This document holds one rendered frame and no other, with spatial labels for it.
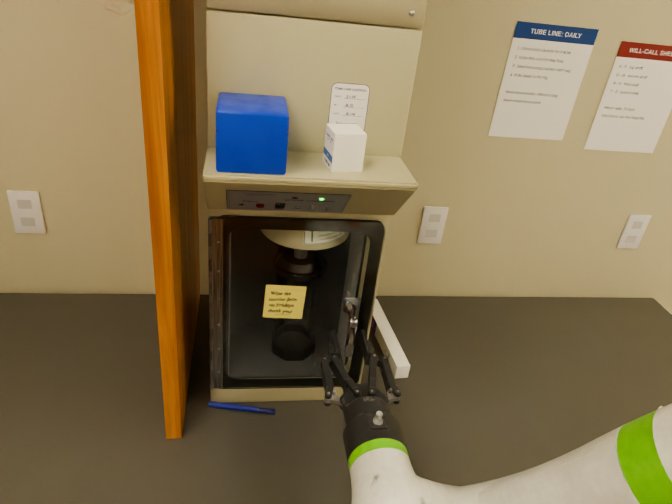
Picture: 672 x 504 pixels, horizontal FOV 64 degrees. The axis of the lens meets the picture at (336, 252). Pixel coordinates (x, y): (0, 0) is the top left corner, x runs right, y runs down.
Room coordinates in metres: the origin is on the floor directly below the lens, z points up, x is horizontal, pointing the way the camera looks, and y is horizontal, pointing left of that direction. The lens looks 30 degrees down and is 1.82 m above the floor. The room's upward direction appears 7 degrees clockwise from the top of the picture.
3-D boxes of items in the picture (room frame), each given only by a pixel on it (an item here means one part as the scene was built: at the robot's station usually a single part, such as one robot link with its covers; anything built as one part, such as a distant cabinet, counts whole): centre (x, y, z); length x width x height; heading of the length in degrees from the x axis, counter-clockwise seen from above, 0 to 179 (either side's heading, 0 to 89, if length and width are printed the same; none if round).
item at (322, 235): (0.84, 0.07, 1.19); 0.30 x 0.01 x 0.40; 101
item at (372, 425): (0.58, -0.10, 1.15); 0.09 x 0.06 x 0.12; 102
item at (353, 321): (0.83, -0.05, 1.17); 0.05 x 0.03 x 0.10; 11
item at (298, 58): (0.97, 0.09, 1.33); 0.32 x 0.25 x 0.77; 102
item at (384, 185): (0.79, 0.06, 1.46); 0.32 x 0.11 x 0.10; 102
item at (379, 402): (0.66, -0.08, 1.14); 0.09 x 0.08 x 0.07; 12
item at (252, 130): (0.77, 0.15, 1.56); 0.10 x 0.10 x 0.09; 12
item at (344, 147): (0.80, 0.01, 1.54); 0.05 x 0.05 x 0.06; 20
